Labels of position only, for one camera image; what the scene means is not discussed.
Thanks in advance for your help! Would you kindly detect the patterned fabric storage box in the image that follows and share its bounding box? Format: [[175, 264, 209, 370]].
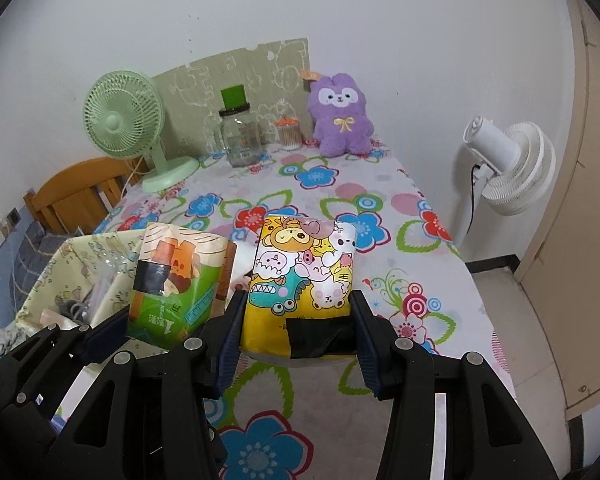
[[0, 230, 151, 356]]

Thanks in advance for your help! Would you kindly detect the glass jar with green lid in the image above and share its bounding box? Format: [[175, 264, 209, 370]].
[[214, 87, 265, 168]]

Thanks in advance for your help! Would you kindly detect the purple plush bunny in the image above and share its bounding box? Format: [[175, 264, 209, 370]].
[[307, 72, 374, 157]]

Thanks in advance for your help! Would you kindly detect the beige door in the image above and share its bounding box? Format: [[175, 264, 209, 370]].
[[515, 0, 600, 421]]

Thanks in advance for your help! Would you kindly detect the black power cable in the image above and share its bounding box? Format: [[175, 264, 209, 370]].
[[470, 162, 482, 231]]

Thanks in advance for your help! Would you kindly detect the yellow cartoon tissue packet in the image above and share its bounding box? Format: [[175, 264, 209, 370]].
[[240, 215, 357, 361]]

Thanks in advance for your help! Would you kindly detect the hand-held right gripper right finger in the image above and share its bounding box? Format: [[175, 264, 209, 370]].
[[349, 290, 548, 480]]

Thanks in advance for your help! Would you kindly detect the green tissue packet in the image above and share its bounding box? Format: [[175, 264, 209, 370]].
[[126, 222, 237, 351]]

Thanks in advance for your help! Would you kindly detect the blue plaid bedding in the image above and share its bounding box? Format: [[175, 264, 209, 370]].
[[0, 220, 61, 311]]

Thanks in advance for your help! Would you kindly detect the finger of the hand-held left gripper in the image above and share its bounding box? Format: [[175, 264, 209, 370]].
[[182, 302, 231, 347], [0, 310, 131, 406]]

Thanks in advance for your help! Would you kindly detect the small jar with orange lid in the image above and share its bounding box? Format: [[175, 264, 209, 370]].
[[274, 116, 302, 152]]

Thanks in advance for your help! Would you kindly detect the white tissue packet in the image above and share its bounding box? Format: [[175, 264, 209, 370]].
[[230, 245, 258, 293]]

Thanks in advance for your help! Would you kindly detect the white fan cable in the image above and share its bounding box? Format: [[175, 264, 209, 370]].
[[121, 157, 149, 197]]

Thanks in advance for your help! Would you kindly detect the green desk fan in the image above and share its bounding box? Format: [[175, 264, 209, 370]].
[[82, 71, 199, 193]]

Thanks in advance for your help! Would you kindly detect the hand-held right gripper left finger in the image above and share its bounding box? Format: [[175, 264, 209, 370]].
[[47, 289, 249, 480]]

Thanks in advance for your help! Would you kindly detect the green patterned board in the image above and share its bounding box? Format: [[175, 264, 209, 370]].
[[152, 37, 313, 158]]

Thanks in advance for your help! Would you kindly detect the wall socket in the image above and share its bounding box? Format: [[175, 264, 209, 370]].
[[0, 207, 22, 236]]

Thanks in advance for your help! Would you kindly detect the white standing fan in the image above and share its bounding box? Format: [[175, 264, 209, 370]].
[[452, 115, 557, 261]]

